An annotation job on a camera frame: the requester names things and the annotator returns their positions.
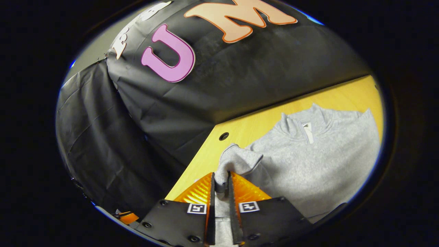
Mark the grey zip-neck sweatshirt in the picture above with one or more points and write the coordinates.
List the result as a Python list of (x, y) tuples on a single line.
[(308, 164)]

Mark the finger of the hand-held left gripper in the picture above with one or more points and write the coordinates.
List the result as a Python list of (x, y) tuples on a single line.
[(128, 218)]

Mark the metal cloth clip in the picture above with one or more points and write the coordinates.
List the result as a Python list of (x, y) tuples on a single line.
[(101, 60)]

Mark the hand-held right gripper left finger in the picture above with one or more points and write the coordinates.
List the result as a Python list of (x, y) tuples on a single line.
[(211, 212)]

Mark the black backdrop cloth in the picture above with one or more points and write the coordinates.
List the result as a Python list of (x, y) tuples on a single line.
[(223, 75)]

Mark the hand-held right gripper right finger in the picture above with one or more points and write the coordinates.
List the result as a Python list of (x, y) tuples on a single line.
[(234, 212)]

